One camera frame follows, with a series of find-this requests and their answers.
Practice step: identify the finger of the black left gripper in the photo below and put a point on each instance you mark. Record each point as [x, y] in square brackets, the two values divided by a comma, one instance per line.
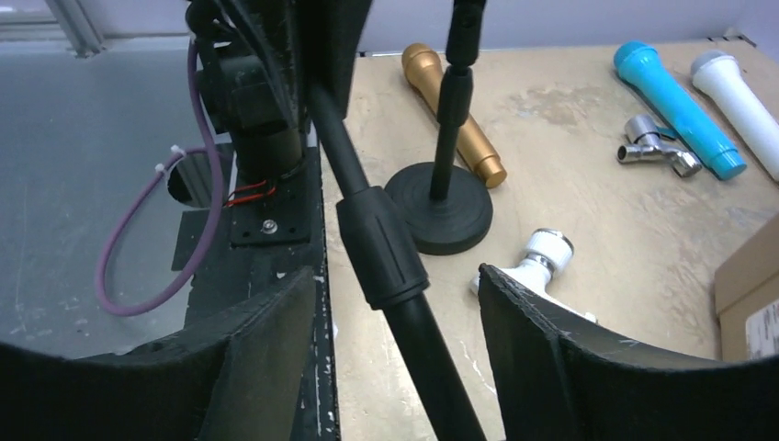
[329, 35]

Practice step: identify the tan plastic tool case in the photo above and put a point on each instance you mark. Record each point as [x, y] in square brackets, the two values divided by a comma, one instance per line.
[746, 297]

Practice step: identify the black round-base shock mount stand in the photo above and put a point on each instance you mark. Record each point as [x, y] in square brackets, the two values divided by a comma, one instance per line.
[392, 276]

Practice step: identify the white mesh-head microphone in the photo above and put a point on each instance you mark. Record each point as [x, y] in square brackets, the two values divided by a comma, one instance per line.
[718, 75]

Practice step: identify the blue microphone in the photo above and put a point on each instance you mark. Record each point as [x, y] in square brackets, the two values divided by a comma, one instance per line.
[639, 65]

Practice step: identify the white plastic faucet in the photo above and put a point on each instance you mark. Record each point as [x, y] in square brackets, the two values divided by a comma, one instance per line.
[545, 256]

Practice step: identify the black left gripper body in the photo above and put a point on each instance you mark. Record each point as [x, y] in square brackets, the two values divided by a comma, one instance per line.
[249, 55]

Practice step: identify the black round-base clip stand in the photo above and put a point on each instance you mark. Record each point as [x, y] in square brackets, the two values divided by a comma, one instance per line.
[447, 209]

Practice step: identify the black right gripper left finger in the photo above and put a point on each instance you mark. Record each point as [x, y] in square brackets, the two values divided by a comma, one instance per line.
[151, 393]

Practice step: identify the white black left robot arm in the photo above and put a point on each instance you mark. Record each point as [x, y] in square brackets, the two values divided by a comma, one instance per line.
[269, 154]

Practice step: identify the chrome angle valve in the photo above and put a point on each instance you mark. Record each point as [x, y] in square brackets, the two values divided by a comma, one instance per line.
[649, 143]

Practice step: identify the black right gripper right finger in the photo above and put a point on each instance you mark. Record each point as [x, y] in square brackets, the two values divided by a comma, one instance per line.
[561, 377]

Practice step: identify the gold microphone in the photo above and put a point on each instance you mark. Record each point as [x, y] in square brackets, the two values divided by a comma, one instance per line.
[447, 92]

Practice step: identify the black mounting base plate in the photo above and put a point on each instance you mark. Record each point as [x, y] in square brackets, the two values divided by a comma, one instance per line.
[262, 294]

